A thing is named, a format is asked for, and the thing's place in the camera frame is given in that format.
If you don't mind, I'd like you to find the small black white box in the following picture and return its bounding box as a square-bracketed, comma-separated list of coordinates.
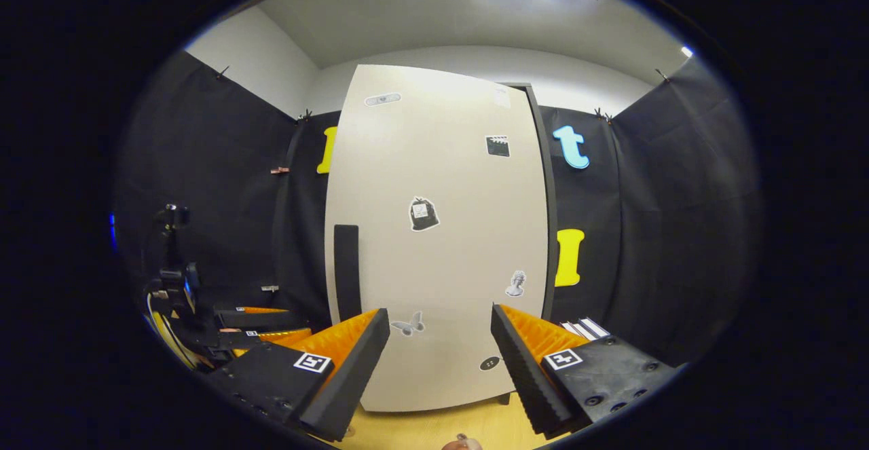
[559, 317, 611, 341]

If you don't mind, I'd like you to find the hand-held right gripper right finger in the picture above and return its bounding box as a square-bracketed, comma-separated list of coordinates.
[490, 303, 680, 440]

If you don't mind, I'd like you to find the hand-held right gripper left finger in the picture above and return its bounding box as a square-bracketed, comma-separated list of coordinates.
[204, 307, 392, 443]

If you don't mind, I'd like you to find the dark grey cabinet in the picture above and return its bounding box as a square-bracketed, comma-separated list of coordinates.
[502, 82, 559, 407]

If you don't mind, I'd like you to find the beige cabinet door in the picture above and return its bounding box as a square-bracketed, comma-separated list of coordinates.
[325, 64, 549, 413]

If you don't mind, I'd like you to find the black cabinet door handle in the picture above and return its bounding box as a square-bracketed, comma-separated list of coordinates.
[333, 224, 363, 322]

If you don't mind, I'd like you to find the black backdrop cloth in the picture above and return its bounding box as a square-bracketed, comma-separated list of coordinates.
[115, 50, 762, 371]

